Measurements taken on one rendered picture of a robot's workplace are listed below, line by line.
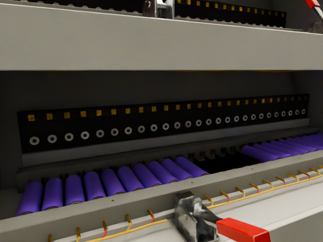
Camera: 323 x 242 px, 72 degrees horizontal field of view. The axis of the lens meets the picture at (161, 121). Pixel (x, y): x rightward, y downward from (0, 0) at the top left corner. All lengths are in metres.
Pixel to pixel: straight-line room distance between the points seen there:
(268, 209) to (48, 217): 0.20
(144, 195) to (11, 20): 0.17
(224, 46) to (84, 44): 0.14
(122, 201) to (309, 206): 0.19
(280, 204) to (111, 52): 0.22
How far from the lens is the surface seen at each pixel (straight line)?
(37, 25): 0.20
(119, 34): 0.20
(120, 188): 0.25
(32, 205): 0.25
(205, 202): 0.24
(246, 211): 0.25
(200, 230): 0.22
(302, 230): 0.27
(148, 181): 0.26
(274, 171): 0.31
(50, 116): 0.32
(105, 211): 0.21
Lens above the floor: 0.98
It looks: 9 degrees up
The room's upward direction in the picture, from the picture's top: 9 degrees counter-clockwise
